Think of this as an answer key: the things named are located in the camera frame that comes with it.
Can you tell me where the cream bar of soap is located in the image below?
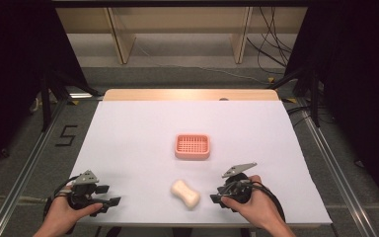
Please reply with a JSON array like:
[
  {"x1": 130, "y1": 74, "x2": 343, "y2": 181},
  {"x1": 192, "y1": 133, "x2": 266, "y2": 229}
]
[{"x1": 170, "y1": 179, "x2": 201, "y2": 210}]

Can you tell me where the metal floor rail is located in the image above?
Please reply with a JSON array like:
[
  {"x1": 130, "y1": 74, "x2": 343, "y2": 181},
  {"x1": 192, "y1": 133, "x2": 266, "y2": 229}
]
[
  {"x1": 0, "y1": 98, "x2": 69, "y2": 237},
  {"x1": 296, "y1": 98, "x2": 379, "y2": 237}
]

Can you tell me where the bundle of black floor cables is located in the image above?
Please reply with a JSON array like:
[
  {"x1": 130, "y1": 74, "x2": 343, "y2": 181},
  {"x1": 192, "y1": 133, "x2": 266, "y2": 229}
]
[{"x1": 246, "y1": 6, "x2": 294, "y2": 76}]

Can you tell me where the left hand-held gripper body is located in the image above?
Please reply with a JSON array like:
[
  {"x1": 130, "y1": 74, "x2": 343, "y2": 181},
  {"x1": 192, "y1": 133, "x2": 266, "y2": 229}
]
[{"x1": 66, "y1": 170, "x2": 100, "y2": 211}]

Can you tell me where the white table sheet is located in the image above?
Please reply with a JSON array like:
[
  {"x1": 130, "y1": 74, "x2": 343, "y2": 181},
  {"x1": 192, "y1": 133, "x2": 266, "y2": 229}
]
[{"x1": 68, "y1": 100, "x2": 334, "y2": 227}]

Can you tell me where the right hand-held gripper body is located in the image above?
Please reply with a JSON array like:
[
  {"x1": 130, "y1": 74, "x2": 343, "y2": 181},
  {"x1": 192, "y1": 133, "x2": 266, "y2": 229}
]
[{"x1": 216, "y1": 162, "x2": 259, "y2": 204}]

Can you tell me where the pink soap dish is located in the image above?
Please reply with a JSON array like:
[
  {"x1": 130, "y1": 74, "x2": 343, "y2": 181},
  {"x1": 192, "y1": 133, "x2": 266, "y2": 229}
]
[{"x1": 174, "y1": 132, "x2": 211, "y2": 162}]

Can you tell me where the beige wooden shelf unit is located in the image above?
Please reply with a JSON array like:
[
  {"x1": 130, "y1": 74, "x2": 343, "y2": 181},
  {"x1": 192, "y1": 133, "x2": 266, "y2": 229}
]
[{"x1": 55, "y1": 6, "x2": 309, "y2": 66}]

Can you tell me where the black metal stand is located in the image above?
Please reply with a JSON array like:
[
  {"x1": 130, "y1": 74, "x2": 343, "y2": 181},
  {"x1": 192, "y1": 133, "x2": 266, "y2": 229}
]
[
  {"x1": 268, "y1": 63, "x2": 324, "y2": 128},
  {"x1": 38, "y1": 67, "x2": 102, "y2": 133}
]

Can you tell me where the person's right hand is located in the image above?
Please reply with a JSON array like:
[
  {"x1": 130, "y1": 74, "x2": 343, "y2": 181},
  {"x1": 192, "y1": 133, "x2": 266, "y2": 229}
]
[{"x1": 221, "y1": 174, "x2": 279, "y2": 232}]

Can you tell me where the wooden table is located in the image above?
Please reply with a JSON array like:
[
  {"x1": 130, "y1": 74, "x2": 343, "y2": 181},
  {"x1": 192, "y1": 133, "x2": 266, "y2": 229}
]
[{"x1": 102, "y1": 88, "x2": 280, "y2": 102}]

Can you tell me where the person's left hand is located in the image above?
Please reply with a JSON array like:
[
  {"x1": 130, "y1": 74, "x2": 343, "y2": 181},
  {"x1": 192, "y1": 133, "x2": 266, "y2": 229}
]
[{"x1": 43, "y1": 193, "x2": 104, "y2": 237}]

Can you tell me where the white floor cable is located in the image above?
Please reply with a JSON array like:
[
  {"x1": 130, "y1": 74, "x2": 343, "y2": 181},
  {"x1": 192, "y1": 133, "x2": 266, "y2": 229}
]
[{"x1": 134, "y1": 42, "x2": 270, "y2": 86}]

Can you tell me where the dark curtain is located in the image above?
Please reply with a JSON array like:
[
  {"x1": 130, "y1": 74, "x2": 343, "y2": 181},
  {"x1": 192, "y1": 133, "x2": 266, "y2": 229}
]
[
  {"x1": 283, "y1": 0, "x2": 379, "y2": 215},
  {"x1": 0, "y1": 0, "x2": 92, "y2": 177}
]

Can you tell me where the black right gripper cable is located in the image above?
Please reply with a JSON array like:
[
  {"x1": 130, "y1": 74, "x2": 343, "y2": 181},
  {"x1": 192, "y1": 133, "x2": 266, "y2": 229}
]
[{"x1": 230, "y1": 181, "x2": 287, "y2": 223}]

